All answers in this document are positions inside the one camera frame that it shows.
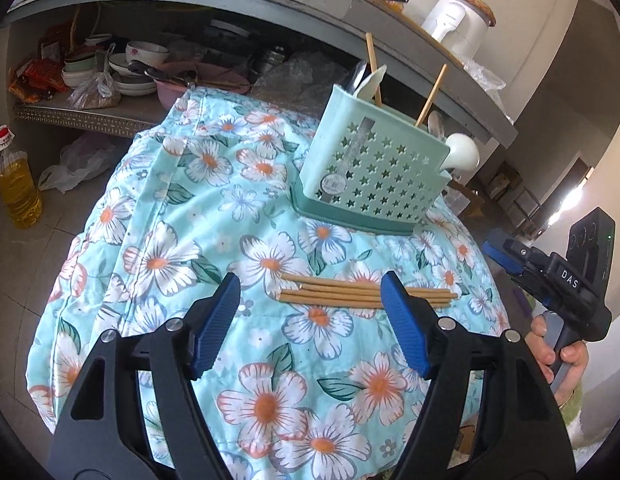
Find dark round pan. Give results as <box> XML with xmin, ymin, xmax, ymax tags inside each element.
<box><xmin>207</xmin><ymin>19</ymin><xmax>253</xmax><ymax>51</ymax></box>

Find green plastic utensil basket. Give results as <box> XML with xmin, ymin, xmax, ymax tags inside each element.
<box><xmin>290</xmin><ymin>85</ymin><xmax>453</xmax><ymax>237</ymax></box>

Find white plastic bag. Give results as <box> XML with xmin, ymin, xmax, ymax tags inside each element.
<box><xmin>37</xmin><ymin>132</ymin><xmax>121</xmax><ymax>195</ymax></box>

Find steel spoon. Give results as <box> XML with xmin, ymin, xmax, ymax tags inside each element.
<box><xmin>342</xmin><ymin>60</ymin><xmax>368</xmax><ymax>96</ymax></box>
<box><xmin>426</xmin><ymin>110</ymin><xmax>447</xmax><ymax>143</ymax></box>

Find person's right hand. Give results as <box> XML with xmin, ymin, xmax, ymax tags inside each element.
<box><xmin>525</xmin><ymin>312</ymin><xmax>590</xmax><ymax>406</ymax></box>

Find dark stool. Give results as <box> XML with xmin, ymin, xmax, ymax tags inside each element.
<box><xmin>510</xmin><ymin>187</ymin><xmax>546</xmax><ymax>236</ymax></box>

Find grey kitchen counter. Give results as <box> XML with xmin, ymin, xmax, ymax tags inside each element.
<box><xmin>0</xmin><ymin>0</ymin><xmax>518</xmax><ymax>148</ymax></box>

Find woven round coaster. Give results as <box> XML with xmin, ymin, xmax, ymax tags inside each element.
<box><xmin>447</xmin><ymin>0</ymin><xmax>497</xmax><ymax>27</ymax></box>

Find cooking oil bottle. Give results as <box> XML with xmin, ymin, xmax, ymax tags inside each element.
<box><xmin>0</xmin><ymin>125</ymin><xmax>43</xmax><ymax>229</ymax></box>

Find cardboard box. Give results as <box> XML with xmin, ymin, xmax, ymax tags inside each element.
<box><xmin>447</xmin><ymin>180</ymin><xmax>486</xmax><ymax>218</ymax></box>

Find crumpled clear plastic bag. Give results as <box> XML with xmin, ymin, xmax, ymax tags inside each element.
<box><xmin>250</xmin><ymin>55</ymin><xmax>341</xmax><ymax>106</ymax></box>

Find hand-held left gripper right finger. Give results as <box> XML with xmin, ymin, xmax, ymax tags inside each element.
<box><xmin>380</xmin><ymin>270</ymin><xmax>576</xmax><ymax>480</ymax></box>

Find stack of green bowls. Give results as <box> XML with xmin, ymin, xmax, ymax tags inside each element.
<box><xmin>61</xmin><ymin>47</ymin><xmax>111</xmax><ymax>88</ymax></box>

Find stack of white plates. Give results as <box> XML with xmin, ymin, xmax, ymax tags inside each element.
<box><xmin>110</xmin><ymin>55</ymin><xmax>158</xmax><ymax>97</ymax></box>

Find metal shelf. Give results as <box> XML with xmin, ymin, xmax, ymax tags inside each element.
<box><xmin>12</xmin><ymin>102</ymin><xmax>163</xmax><ymax>138</ymax></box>

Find flower-print white bowl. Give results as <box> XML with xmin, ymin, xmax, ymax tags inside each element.
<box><xmin>125</xmin><ymin>41</ymin><xmax>170</xmax><ymax>66</ymax></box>

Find pink basin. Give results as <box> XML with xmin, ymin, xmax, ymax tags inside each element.
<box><xmin>152</xmin><ymin>60</ymin><xmax>251</xmax><ymax>110</ymax></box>

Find red snack packets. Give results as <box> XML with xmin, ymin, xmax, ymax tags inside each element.
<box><xmin>10</xmin><ymin>25</ymin><xmax>71</xmax><ymax>103</ymax></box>

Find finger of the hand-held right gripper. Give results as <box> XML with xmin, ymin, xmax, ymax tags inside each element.
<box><xmin>482</xmin><ymin>240</ymin><xmax>528</xmax><ymax>278</ymax></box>
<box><xmin>490</xmin><ymin>227</ymin><xmax>536</xmax><ymax>261</ymax></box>

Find floral blanket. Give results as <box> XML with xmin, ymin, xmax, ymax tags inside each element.
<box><xmin>30</xmin><ymin>85</ymin><xmax>508</xmax><ymax>480</ymax></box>

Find plastic bag of brown food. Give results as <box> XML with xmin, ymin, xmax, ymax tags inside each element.
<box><xmin>67</xmin><ymin>71</ymin><xmax>122</xmax><ymax>110</ymax></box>

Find white ladle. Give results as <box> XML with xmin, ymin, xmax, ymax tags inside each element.
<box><xmin>437</xmin><ymin>132</ymin><xmax>481</xmax><ymax>176</ymax></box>

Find white kitchen appliance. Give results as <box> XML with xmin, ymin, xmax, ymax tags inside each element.
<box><xmin>421</xmin><ymin>0</ymin><xmax>496</xmax><ymax>58</ymax></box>

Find cream plastic spoon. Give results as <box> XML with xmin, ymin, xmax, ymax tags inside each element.
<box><xmin>352</xmin><ymin>65</ymin><xmax>388</xmax><ymax>103</ymax></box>

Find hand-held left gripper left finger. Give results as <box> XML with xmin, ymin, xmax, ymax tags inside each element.
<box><xmin>47</xmin><ymin>272</ymin><xmax>241</xmax><ymax>480</ymax></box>

